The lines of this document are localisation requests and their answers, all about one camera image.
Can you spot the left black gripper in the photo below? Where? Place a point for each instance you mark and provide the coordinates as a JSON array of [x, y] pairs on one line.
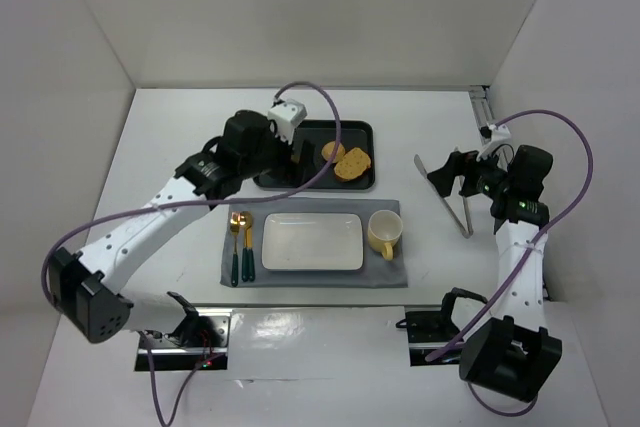
[[293, 156]]

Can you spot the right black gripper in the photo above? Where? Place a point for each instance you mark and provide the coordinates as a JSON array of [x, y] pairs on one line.
[[461, 173]]

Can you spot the bread slice with seeds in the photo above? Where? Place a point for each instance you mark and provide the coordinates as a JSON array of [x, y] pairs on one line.
[[352, 165]]

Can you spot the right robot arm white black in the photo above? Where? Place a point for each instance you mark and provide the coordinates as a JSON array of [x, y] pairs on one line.
[[512, 352]]

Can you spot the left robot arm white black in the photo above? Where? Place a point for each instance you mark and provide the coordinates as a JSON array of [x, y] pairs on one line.
[[86, 286]]

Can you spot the round yellow bread bun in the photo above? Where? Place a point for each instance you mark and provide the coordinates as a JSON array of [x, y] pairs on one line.
[[332, 151]]

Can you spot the black baking tray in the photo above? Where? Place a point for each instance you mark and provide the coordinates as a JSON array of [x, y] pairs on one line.
[[354, 134]]

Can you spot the yellow ceramic mug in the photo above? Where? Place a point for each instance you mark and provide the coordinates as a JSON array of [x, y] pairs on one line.
[[384, 230]]

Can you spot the white rectangular plate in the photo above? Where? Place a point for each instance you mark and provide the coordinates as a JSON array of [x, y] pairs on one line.
[[312, 242]]

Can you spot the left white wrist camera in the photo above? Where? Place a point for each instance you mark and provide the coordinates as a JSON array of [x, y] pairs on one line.
[[286, 116]]

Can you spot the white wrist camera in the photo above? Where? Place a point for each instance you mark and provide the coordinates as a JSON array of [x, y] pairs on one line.
[[493, 136], [286, 116]]

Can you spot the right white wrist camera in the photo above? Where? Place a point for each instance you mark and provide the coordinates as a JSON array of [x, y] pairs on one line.
[[493, 136]]

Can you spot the aluminium rail frame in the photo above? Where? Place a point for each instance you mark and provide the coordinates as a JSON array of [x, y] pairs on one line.
[[480, 106]]

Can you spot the gold fork green handle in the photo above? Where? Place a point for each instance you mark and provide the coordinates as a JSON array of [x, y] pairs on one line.
[[235, 225]]

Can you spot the gold spoon green handle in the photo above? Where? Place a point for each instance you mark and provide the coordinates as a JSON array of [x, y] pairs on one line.
[[248, 263]]

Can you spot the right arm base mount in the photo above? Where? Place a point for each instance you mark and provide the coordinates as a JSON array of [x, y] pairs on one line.
[[428, 330]]

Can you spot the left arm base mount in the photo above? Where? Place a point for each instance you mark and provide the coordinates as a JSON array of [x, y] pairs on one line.
[[199, 340]]

